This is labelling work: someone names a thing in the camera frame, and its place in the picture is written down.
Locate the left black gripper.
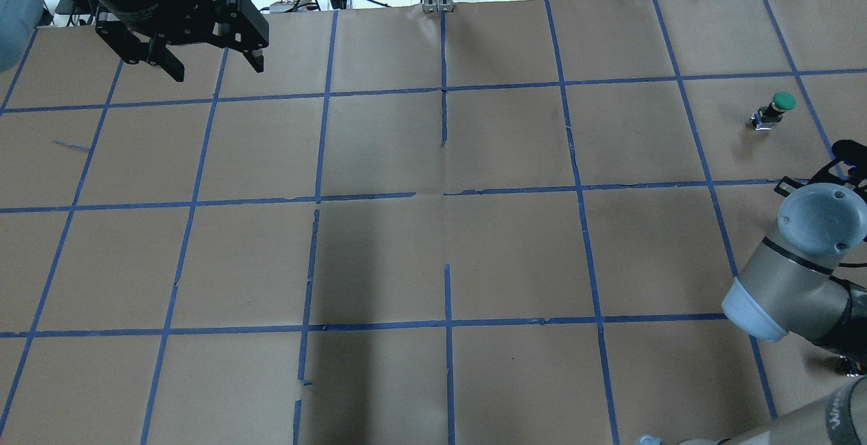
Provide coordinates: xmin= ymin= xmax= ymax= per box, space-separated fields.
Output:
xmin=95 ymin=0 xmax=270 ymax=82

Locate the green push button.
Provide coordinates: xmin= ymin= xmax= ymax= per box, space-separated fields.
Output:
xmin=747 ymin=92 xmax=798 ymax=132

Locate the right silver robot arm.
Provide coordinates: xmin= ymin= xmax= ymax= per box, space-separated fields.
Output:
xmin=692 ymin=182 xmax=865 ymax=444

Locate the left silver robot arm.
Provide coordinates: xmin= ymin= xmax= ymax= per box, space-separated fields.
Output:
xmin=1 ymin=0 xmax=269 ymax=82

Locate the blue lit wrist camera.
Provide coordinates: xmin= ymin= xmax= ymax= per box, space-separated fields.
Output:
xmin=832 ymin=140 xmax=866 ymax=179

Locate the lower usb hub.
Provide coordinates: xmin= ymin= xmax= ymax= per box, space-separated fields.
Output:
xmin=267 ymin=0 xmax=315 ymax=14

